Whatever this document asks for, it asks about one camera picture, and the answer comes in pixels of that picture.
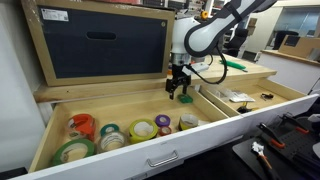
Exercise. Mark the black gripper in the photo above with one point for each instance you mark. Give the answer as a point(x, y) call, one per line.
point(179, 78)

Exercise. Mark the purple masking tape roll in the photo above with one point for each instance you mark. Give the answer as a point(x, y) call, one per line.
point(162, 120)

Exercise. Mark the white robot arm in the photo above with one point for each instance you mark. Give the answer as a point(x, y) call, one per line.
point(194, 39)

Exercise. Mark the red tape in drawer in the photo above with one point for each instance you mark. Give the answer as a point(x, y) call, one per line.
point(164, 130)

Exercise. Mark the yellow black tape roll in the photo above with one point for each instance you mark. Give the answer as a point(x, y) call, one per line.
point(142, 130)

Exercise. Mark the small teal tape roll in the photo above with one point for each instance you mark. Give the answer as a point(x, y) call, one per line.
point(109, 128)

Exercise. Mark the clear tape roll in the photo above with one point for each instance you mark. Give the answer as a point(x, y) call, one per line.
point(111, 141)

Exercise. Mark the wooden open drawer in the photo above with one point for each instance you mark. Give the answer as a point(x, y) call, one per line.
point(219, 122)

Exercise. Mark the orange tape dispenser roll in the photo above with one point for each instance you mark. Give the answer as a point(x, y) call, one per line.
point(81, 126)

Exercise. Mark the green tape roll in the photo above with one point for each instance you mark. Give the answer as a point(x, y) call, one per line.
point(73, 150)

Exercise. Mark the green flat object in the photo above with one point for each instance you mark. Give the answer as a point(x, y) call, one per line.
point(184, 98)

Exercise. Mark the silver foil pouch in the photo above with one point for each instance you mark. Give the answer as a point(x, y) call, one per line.
point(237, 96)

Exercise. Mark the black yellow spring clamp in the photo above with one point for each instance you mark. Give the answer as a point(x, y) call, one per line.
point(244, 109)

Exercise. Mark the black office chair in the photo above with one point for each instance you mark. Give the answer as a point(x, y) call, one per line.
point(233, 46)

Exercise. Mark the black clamp with bolt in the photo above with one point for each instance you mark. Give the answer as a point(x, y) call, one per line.
point(267, 96)

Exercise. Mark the large cardboard box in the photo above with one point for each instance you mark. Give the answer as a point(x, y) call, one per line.
point(87, 41)

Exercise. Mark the green handled brush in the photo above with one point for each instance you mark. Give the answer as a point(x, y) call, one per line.
point(234, 65)

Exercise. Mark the orange handled pliers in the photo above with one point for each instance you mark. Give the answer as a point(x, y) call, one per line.
point(258, 149)

